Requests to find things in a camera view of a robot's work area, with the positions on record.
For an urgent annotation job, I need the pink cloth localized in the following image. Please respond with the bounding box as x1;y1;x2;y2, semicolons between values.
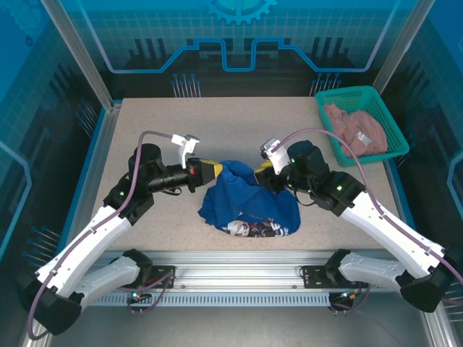
323;103;388;158

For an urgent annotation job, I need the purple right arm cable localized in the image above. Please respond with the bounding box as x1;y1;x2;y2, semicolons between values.
274;129;463;315

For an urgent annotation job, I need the blue printed t-shirt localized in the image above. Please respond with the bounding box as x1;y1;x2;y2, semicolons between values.
197;160;301;239

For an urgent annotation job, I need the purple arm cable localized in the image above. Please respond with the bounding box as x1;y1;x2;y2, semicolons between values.
27;130;178;340
274;129;463;315

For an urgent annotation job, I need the aluminium side rail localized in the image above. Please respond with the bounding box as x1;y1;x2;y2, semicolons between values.
21;100;123;347

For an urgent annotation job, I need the aluminium frame post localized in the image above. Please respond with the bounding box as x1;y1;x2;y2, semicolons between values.
41;0;123;111
371;0;438;98

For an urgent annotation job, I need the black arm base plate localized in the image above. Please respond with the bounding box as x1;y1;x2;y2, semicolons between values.
302;265;370;290
110;265;177;290

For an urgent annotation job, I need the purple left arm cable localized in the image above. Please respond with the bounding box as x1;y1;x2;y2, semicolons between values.
27;130;178;340

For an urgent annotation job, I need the slotted grey cable duct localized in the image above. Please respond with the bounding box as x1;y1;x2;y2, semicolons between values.
57;292;332;308

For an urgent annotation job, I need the long aluminium mounting rail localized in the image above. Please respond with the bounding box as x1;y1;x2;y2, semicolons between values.
46;249;435;294

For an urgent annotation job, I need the green plastic mesh basket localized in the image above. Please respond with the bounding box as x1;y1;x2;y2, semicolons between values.
314;85;411;168

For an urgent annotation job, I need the small LED adapter board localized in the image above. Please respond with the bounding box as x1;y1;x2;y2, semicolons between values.
129;288;152;303
338;288;362;303

